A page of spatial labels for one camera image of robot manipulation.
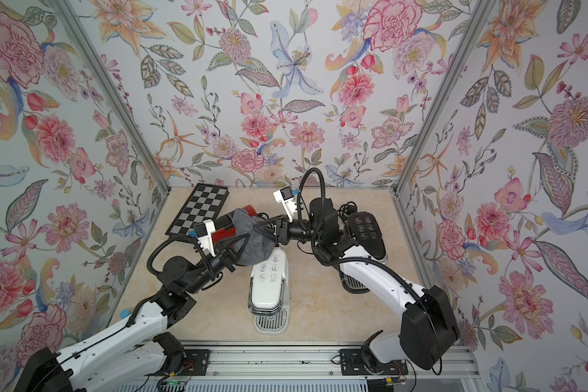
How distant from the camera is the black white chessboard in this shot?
3.43 ft

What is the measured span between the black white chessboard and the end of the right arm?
561mm

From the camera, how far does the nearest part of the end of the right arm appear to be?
24.5 inches

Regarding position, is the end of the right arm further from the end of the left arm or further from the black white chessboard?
the black white chessboard
